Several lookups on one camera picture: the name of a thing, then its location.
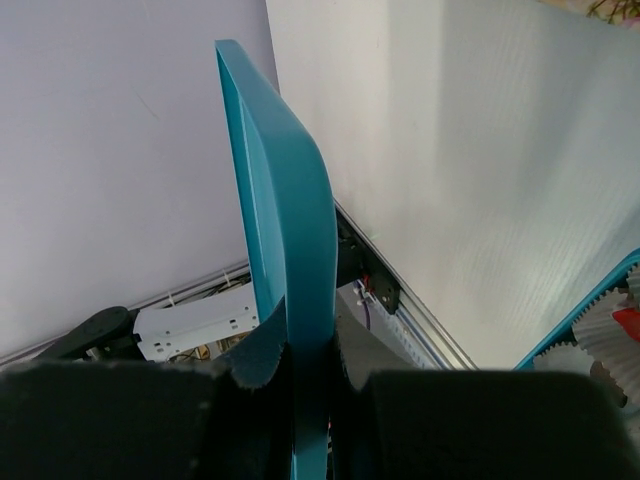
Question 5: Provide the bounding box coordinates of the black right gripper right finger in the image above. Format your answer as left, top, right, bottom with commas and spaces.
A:
330, 319, 639, 479

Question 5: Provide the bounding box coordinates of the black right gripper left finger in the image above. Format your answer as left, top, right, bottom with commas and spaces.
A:
1, 306, 292, 479

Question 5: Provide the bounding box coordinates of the teal tin box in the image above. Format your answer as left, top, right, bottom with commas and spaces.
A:
517, 250, 639, 407

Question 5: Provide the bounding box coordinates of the red chocolate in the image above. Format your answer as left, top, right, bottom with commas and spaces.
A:
612, 307, 640, 342

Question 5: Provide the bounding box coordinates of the teal tin lid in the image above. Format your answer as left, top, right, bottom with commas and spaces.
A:
215, 40, 338, 479

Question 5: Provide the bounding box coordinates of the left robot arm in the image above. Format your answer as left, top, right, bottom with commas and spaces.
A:
1, 288, 291, 479

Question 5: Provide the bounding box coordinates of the floral serving tray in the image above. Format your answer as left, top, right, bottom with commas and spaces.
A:
540, 0, 640, 32

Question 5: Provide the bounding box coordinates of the slotted cable duct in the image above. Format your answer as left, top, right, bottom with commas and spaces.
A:
374, 305, 441, 370

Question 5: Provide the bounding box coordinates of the aluminium rail frame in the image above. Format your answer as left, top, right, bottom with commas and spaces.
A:
1, 205, 475, 369

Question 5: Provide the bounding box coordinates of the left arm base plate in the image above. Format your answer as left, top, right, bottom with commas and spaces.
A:
336, 209, 401, 315

